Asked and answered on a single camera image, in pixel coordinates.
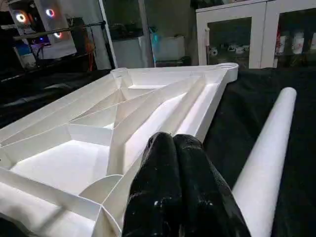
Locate white glass door cabinet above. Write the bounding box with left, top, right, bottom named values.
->
left=196, top=0, right=316, bottom=70

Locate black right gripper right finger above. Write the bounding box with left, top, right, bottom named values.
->
left=174, top=133, right=252, bottom=237

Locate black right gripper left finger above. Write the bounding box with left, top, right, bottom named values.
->
left=121, top=132, right=184, bottom=237

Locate white plastic table leg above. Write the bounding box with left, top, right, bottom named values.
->
left=231, top=87, right=298, bottom=237

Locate white plastic table top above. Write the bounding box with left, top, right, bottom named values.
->
left=0, top=63, right=239, bottom=237

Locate black computer with lit fans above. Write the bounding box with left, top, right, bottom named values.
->
left=0, top=0, right=76, bottom=61

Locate grey metal frame post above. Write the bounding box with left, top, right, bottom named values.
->
left=98, top=0, right=118, bottom=70
left=137, top=0, right=155, bottom=68

